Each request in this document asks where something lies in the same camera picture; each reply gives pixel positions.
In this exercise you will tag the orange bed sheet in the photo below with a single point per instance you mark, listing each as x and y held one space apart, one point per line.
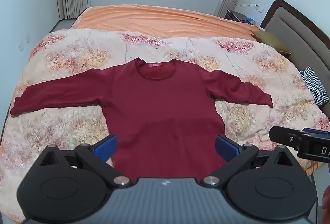
165 19

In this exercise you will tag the olive green pillow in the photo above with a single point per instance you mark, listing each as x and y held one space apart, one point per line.
272 41

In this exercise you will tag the person's right hand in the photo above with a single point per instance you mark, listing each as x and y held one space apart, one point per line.
327 198

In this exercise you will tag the houndstooth pillow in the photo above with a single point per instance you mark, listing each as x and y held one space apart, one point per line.
313 86

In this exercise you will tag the small blue item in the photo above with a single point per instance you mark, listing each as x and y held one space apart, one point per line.
249 20

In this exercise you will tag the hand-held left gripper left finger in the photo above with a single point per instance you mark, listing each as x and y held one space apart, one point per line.
105 148

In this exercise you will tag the brown padded headboard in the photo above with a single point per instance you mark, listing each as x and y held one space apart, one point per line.
301 25

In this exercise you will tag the floral quilted blanket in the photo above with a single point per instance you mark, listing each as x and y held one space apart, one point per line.
77 64

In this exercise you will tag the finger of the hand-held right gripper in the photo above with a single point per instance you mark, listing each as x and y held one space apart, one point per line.
315 131
285 136

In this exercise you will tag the maroon long-sleeve sweater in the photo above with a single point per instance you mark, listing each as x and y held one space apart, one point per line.
159 115

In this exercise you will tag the white wall socket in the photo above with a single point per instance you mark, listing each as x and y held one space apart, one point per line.
259 8
27 38
21 46

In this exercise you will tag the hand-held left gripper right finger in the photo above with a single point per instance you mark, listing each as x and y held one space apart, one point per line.
227 148

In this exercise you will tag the dark wooden nightstand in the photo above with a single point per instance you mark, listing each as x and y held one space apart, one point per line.
238 15

